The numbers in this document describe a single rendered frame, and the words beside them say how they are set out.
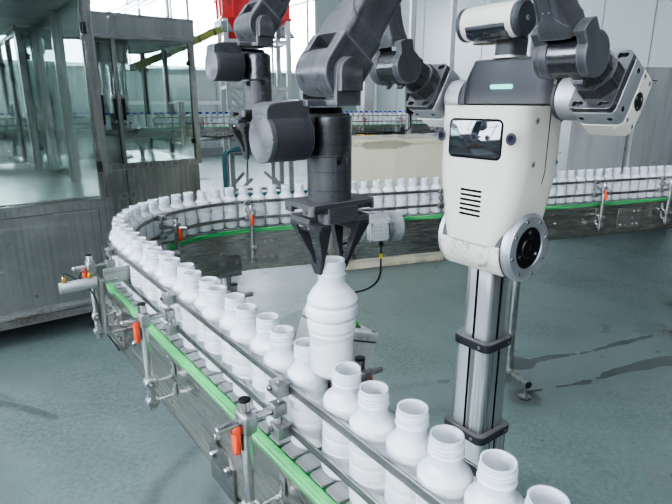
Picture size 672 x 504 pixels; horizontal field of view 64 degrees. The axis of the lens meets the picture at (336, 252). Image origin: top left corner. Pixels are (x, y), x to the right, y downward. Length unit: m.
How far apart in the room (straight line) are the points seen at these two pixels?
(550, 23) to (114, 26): 5.07
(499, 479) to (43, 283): 3.49
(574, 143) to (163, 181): 4.51
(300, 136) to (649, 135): 6.88
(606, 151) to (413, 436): 6.43
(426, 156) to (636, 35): 9.29
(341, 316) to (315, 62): 0.32
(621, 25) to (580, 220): 11.13
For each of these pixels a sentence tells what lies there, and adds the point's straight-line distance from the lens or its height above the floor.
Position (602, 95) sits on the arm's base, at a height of 1.51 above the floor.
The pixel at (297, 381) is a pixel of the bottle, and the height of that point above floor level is 1.12.
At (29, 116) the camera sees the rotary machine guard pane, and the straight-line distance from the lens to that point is 3.71.
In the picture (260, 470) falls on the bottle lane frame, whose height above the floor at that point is 0.94.
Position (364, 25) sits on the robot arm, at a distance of 0.68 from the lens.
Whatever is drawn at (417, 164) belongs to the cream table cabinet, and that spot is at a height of 0.95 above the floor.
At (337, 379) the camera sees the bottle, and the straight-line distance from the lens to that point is 0.71.
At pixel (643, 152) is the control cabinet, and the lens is 7.37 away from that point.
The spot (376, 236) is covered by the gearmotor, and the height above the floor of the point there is 0.96.
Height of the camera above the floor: 1.50
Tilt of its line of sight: 16 degrees down
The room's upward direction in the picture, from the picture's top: straight up
